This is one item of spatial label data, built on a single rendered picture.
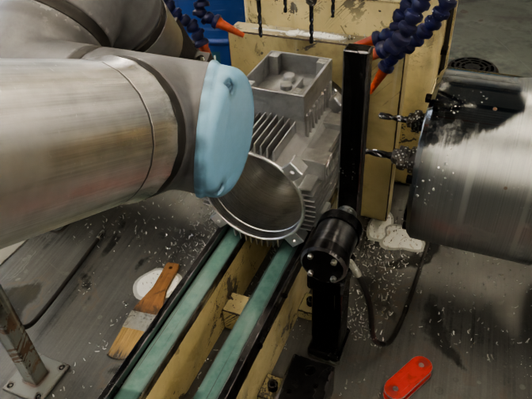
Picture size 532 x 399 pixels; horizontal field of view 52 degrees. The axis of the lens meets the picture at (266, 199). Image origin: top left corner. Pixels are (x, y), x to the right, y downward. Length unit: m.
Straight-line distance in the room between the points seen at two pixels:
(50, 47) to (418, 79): 0.73
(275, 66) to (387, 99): 0.19
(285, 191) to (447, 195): 0.30
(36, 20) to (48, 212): 0.23
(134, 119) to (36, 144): 0.07
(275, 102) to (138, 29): 0.30
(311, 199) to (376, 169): 0.28
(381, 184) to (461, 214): 0.31
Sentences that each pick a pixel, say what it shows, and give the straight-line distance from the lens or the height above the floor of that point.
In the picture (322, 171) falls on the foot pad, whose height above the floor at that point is 1.06.
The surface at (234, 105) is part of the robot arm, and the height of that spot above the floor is 1.33.
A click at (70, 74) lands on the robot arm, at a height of 1.40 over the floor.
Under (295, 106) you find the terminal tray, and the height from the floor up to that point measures 1.13.
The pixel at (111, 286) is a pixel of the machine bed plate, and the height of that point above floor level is 0.80.
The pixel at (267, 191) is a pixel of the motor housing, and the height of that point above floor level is 0.95.
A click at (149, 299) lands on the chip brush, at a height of 0.81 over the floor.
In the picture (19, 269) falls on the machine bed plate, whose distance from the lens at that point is 1.10.
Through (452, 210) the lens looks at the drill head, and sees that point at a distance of 0.73.
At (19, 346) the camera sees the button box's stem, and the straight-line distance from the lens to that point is 0.85.
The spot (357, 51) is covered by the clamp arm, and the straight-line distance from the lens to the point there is 0.63.
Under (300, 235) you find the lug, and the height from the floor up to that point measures 0.96.
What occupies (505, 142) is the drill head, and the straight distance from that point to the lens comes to 0.71.
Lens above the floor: 1.51
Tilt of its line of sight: 40 degrees down
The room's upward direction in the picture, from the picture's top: 4 degrees counter-clockwise
